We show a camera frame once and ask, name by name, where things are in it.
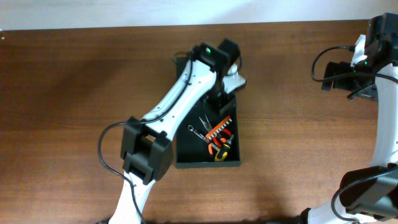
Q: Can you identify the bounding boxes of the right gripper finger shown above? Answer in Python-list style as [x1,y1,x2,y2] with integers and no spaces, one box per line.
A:
[333,62,346,89]
[322,62,338,91]

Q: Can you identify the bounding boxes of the orange handled metal file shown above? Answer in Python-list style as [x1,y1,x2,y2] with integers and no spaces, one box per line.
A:
[205,115,232,140]

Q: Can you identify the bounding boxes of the orange black long-nose pliers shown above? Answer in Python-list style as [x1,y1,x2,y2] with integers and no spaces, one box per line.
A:
[199,114,220,156]

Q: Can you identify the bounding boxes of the red small cutting pliers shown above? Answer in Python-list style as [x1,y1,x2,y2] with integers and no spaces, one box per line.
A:
[213,129,232,147]

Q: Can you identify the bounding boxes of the silver ring spanner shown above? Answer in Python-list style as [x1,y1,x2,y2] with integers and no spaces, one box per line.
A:
[187,125,215,146]

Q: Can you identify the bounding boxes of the yellow black screwdriver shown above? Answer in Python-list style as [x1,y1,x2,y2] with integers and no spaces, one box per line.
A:
[215,134,234,162]

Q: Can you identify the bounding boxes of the black box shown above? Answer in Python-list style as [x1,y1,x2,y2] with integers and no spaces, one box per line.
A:
[173,55,241,169]

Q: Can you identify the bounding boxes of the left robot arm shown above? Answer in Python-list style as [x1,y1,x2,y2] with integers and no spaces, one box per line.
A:
[109,39,246,223]

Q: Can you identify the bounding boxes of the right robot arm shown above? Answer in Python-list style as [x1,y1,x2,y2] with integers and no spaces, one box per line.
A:
[297,12,397,224]

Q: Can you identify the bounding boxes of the black right camera cable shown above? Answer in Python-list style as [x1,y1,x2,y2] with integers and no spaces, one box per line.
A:
[311,45,398,86]

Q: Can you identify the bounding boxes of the black camera cable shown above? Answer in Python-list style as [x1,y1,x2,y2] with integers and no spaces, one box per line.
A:
[97,51,243,224]
[311,45,398,86]

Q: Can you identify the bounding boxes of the black left camera cable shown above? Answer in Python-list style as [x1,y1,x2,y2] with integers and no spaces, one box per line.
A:
[97,51,243,224]

